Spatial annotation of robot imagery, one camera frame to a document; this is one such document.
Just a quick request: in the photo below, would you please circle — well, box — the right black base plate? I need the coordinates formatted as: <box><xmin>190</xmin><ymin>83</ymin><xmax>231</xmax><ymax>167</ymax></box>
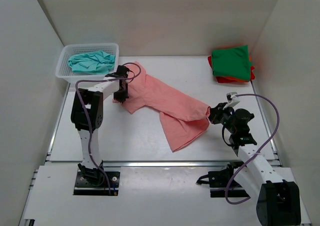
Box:
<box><xmin>196</xmin><ymin>161</ymin><xmax>249</xmax><ymax>198</ymax></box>

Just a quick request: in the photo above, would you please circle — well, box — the teal t shirt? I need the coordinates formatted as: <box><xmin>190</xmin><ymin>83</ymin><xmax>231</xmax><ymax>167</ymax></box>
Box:
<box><xmin>67</xmin><ymin>50</ymin><xmax>116</xmax><ymax>75</ymax></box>

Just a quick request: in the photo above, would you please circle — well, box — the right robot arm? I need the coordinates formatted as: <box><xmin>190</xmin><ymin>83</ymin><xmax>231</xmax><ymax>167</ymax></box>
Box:
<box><xmin>208</xmin><ymin>102</ymin><xmax>302</xmax><ymax>226</ymax></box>

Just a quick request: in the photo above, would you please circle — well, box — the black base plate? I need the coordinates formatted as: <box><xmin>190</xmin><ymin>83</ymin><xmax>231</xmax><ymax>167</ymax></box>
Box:
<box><xmin>73</xmin><ymin>171</ymin><xmax>121</xmax><ymax>197</ymax></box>
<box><xmin>196</xmin><ymin>161</ymin><xmax>249</xmax><ymax>198</ymax></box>

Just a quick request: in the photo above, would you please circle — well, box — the pink t shirt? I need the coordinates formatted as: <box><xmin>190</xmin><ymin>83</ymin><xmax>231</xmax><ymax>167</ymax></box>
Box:
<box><xmin>122</xmin><ymin>62</ymin><xmax>210</xmax><ymax>152</ymax></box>

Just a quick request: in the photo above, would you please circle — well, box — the green folded t shirt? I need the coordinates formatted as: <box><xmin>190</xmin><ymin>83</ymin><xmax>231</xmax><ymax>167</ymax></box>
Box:
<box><xmin>211</xmin><ymin>45</ymin><xmax>252</xmax><ymax>82</ymax></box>

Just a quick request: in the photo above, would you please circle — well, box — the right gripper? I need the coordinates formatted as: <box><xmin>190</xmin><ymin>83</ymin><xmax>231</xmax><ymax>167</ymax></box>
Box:
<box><xmin>204</xmin><ymin>102</ymin><xmax>237</xmax><ymax>134</ymax></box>

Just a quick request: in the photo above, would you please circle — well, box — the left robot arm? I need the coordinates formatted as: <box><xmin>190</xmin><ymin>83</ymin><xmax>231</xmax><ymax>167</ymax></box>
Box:
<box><xmin>70</xmin><ymin>65</ymin><xmax>131</xmax><ymax>187</ymax></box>

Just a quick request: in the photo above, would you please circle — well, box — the white plastic basket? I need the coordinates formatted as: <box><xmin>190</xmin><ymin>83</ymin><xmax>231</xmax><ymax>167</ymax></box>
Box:
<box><xmin>55</xmin><ymin>43</ymin><xmax>119</xmax><ymax>84</ymax></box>

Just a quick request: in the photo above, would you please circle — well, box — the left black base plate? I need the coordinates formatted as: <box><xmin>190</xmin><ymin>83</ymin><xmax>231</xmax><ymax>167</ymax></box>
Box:
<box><xmin>73</xmin><ymin>171</ymin><xmax>121</xmax><ymax>197</ymax></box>

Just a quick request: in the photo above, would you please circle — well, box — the aluminium table rail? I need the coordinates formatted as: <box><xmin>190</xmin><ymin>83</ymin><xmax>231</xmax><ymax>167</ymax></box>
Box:
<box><xmin>44</xmin><ymin>160</ymin><xmax>281</xmax><ymax>168</ymax></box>

